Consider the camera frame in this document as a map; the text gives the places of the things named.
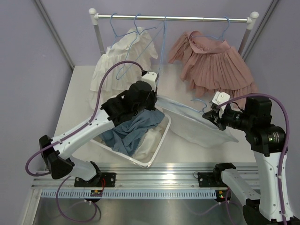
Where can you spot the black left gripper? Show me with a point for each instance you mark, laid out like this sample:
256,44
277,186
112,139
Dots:
151,105

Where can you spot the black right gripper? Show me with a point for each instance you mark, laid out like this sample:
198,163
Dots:
214,116

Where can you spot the white shirt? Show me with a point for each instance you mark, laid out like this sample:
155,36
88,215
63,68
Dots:
189,124

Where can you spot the white pleated skirt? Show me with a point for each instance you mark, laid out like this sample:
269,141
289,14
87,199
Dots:
148,144

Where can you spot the blue denim skirt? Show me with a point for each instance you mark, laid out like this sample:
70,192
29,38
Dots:
126,137

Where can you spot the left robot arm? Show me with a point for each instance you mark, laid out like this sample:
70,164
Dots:
57,151

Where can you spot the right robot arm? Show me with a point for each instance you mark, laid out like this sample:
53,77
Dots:
265,123

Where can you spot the white plastic basket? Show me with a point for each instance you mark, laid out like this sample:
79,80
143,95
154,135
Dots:
165,124

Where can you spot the pink ruffled dress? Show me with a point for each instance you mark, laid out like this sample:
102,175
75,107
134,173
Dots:
211,65

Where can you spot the metal clothes rack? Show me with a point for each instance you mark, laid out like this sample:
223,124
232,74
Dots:
95,17

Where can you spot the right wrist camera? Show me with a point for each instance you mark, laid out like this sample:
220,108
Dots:
218,99

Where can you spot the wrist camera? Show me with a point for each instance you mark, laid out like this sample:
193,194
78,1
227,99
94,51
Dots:
152,79
218,99

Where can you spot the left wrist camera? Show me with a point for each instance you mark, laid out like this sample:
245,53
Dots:
152,79

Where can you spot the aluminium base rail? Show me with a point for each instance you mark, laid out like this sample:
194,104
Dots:
157,176

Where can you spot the white slotted cable duct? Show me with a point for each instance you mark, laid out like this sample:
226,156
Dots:
131,194

